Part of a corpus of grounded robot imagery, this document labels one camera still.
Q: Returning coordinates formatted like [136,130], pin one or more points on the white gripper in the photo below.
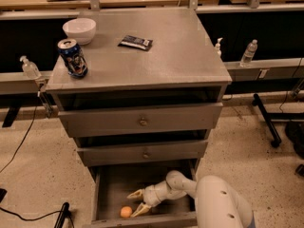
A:
[153,196]

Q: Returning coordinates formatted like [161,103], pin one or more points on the orange fruit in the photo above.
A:
[126,212]

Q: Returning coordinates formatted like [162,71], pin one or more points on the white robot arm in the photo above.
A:
[218,204]

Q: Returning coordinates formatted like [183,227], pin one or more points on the grey open bottom drawer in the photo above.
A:
[115,182]

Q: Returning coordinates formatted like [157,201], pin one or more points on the brass middle drawer knob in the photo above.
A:
[145,155]

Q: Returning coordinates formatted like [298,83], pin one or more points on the brass drawer knob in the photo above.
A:
[143,122]
[145,155]

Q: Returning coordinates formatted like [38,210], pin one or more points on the grey middle drawer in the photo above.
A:
[149,152]

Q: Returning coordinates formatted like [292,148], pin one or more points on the brass top drawer knob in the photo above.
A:
[143,122]

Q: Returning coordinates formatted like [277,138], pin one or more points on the grey top drawer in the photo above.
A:
[120,121]

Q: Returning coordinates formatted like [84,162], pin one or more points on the grey wooden drawer cabinet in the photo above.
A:
[181,68]

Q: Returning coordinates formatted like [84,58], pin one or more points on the black stand on floor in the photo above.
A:
[64,214]

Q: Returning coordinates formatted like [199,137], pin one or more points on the dark snack packet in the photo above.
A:
[136,42]

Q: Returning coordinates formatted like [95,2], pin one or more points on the blue soda can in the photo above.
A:
[73,58]

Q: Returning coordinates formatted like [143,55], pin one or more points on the small white pump bottle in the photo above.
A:
[217,46]

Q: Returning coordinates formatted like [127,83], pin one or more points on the clear sanitizer pump bottle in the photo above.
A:
[29,68]

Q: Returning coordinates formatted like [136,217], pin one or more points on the clear plastic water bottle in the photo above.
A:
[249,53]

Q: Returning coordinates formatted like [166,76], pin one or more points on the white ceramic bowl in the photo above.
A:
[81,29]

